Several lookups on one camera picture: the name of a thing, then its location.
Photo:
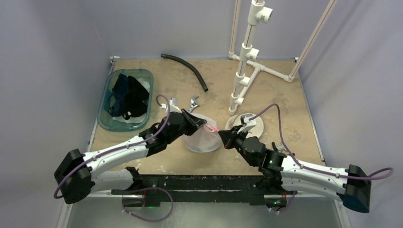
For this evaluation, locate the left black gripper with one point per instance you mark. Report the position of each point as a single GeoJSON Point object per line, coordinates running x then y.
{"type": "Point", "coordinates": [192, 127]}

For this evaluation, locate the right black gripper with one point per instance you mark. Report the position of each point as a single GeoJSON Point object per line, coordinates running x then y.
{"type": "Point", "coordinates": [235, 139]}

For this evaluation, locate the black bra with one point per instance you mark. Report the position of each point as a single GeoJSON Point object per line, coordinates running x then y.
{"type": "Point", "coordinates": [136, 101]}

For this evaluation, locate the teal plastic bin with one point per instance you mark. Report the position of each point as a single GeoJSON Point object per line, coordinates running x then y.
{"type": "Point", "coordinates": [104, 118]}

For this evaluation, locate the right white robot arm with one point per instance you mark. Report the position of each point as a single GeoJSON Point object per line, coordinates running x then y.
{"type": "Point", "coordinates": [350, 186]}

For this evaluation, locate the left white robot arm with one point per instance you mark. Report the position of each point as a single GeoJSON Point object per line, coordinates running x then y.
{"type": "Point", "coordinates": [76, 173]}

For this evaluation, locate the white cloth garment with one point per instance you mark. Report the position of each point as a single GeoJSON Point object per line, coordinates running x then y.
{"type": "Point", "coordinates": [135, 120]}

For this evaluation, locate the white PVC pipe rack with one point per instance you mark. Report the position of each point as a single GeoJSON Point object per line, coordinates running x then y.
{"type": "Point", "coordinates": [248, 68]}

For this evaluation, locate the red handled adjustable wrench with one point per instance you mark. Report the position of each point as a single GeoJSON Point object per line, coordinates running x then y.
{"type": "Point", "coordinates": [193, 103]}

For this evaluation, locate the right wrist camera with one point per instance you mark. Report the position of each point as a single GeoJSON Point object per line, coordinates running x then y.
{"type": "Point", "coordinates": [247, 123]}

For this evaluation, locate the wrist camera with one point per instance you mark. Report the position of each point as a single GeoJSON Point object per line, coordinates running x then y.
{"type": "Point", "coordinates": [172, 106]}
{"type": "Point", "coordinates": [247, 123]}

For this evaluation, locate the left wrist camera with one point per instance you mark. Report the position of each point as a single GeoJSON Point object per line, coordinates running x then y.
{"type": "Point", "coordinates": [172, 106]}

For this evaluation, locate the black handled pliers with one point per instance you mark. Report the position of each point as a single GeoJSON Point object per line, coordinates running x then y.
{"type": "Point", "coordinates": [278, 147]}

